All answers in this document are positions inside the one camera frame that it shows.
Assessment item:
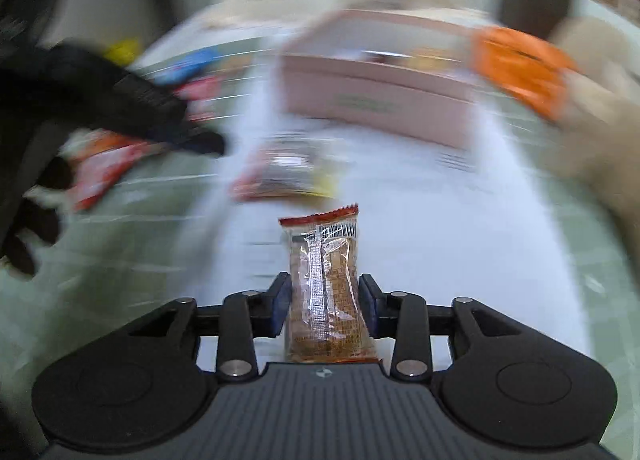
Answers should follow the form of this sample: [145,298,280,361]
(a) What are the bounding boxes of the yellow-top clear snack packet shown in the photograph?
[231,133,342,201]

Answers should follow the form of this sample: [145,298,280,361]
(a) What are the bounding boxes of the brown cracker pack red ends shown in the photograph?
[280,204,378,364]

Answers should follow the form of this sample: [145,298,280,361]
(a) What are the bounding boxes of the black gloved left hand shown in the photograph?
[0,118,76,283]

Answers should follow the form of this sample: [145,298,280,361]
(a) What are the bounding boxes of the blue white snack bag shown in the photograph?
[150,47,219,88]

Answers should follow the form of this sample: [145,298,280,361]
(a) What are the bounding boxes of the orange plastic bag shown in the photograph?
[472,26,579,123]

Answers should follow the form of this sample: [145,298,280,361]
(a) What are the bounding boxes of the red striped snack pack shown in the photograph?
[68,74,222,212]

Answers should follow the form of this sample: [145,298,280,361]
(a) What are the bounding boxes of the pink cardboard box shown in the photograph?
[279,10,480,149]

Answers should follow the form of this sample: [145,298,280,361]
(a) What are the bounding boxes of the brown plush teddy bear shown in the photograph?
[551,16,639,261]

